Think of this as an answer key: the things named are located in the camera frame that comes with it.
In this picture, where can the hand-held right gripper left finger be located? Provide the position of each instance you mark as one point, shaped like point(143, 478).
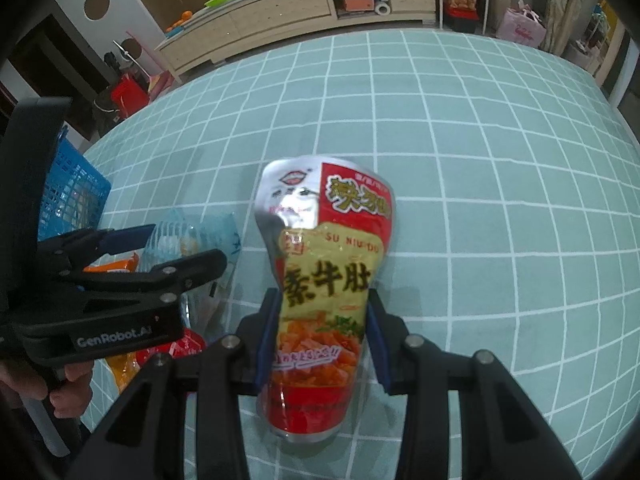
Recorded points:
point(267, 340)

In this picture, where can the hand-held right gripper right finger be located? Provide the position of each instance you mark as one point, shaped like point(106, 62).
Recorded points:
point(381, 345)

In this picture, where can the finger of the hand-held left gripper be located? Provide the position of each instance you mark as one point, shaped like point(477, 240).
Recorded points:
point(127, 240)
point(190, 267)

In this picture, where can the orange sausage packet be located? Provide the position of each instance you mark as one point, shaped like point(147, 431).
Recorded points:
point(115, 262)

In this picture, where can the clear plastic snack bag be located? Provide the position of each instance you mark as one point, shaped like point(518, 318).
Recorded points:
point(195, 235)

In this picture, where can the orange snack packet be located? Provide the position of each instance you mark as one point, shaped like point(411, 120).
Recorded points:
point(122, 372)

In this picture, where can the red snack packet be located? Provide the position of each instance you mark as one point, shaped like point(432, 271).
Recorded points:
point(185, 342)

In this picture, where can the blue plastic basket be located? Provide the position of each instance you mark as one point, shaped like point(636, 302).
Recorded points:
point(75, 190)

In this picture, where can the red and yellow snack pouch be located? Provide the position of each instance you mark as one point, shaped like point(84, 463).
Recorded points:
point(325, 260)

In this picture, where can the person's left hand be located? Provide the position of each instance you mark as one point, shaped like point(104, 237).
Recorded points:
point(72, 380)

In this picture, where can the black bag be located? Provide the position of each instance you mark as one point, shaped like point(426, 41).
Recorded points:
point(106, 112)

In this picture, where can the red paper bag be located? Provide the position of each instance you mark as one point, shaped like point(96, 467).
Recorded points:
point(130, 97)

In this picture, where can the pile of oranges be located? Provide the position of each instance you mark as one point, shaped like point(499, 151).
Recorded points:
point(181, 20)

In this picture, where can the beige low cabinet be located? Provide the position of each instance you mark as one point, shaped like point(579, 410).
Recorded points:
point(280, 10)

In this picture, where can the orange box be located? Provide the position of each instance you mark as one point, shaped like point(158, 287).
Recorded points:
point(359, 4)

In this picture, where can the white tape roll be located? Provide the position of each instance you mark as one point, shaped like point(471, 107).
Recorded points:
point(383, 9)

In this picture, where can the pink tote bag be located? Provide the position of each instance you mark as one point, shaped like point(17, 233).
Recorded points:
point(524, 27)

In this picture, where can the arched standing mirror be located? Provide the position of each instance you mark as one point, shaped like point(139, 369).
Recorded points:
point(592, 45)

